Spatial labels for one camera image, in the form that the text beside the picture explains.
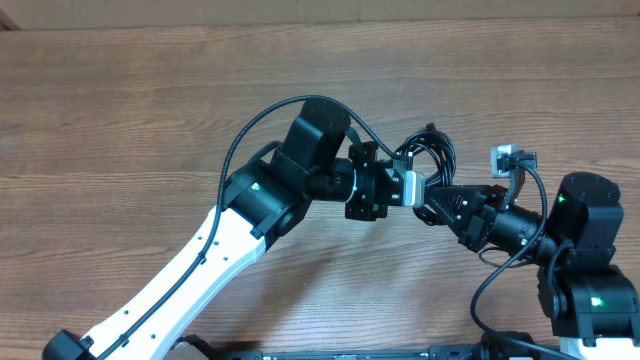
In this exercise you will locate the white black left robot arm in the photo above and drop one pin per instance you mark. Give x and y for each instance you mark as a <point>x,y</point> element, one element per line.
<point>321,158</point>

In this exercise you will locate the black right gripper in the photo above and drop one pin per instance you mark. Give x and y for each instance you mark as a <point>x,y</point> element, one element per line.
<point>475,198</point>

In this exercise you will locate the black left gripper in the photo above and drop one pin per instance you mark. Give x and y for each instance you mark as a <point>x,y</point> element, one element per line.
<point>365,211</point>

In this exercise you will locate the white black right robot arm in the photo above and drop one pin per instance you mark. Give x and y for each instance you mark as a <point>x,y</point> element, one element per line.
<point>592,307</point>

